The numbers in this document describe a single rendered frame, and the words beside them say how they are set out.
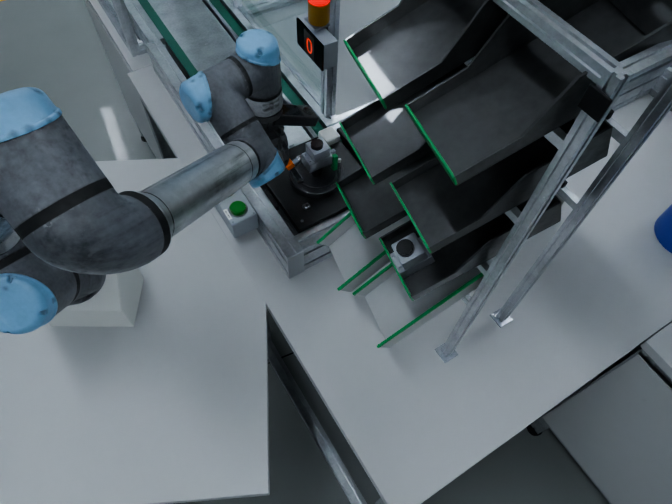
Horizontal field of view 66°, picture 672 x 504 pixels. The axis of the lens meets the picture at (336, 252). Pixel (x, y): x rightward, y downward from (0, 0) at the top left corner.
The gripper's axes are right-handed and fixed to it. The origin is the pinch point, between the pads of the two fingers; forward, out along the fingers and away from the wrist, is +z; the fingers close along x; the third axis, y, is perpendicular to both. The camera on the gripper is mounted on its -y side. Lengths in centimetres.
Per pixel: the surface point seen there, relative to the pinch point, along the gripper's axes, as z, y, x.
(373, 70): -45, -4, 26
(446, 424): 21, -4, 65
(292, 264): 14.3, 6.5, 16.9
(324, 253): 17.4, -2.7, 16.6
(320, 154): -1.2, -9.9, 2.2
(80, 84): 107, 28, -190
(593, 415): 62, -58, 84
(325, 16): -21.8, -22.2, -16.7
